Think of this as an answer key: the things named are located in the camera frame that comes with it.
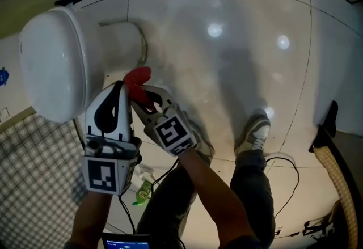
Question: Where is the person's left grey shoe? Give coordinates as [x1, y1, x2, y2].
[183, 111, 216, 164]

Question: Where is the woven beige strap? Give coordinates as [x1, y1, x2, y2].
[314, 144, 357, 249]

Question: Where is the person's leg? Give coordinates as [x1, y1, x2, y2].
[229, 150, 276, 249]
[136, 161, 199, 249]

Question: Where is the green spray bottle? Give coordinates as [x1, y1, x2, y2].
[132, 164, 156, 206]

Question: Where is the person's grey shoe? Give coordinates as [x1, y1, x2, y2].
[234, 113, 272, 158]
[183, 111, 216, 164]

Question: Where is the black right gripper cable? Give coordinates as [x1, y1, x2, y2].
[151, 157, 180, 188]

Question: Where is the long black floor cable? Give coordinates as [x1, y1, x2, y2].
[265, 156, 300, 222]

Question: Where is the person's right grey shoe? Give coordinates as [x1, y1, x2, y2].
[234, 113, 272, 158]

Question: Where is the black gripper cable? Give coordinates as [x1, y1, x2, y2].
[117, 193, 137, 235]
[151, 157, 180, 188]

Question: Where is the checkered mat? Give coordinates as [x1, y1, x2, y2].
[0, 113, 89, 249]

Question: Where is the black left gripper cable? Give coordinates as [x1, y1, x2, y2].
[117, 193, 137, 235]

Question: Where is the red cloth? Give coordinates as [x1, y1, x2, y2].
[124, 67, 156, 110]

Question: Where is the person's left forearm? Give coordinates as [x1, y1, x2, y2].
[67, 191, 120, 249]

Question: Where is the person's right forearm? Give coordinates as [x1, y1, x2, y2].
[178, 147, 258, 249]

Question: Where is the dark display screen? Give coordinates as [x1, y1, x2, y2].
[101, 233, 151, 249]

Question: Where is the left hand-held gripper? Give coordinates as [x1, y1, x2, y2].
[79, 81, 142, 196]

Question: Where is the white toilet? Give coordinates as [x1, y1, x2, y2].
[0, 5, 149, 126]

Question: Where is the person's right leg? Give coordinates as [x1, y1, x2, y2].
[229, 150, 276, 249]

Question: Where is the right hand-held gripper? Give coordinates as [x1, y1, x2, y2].
[130, 86, 199, 157]

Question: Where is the person's left leg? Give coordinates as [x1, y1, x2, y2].
[136, 161, 199, 249]

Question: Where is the black stand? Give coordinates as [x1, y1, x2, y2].
[301, 216, 336, 237]

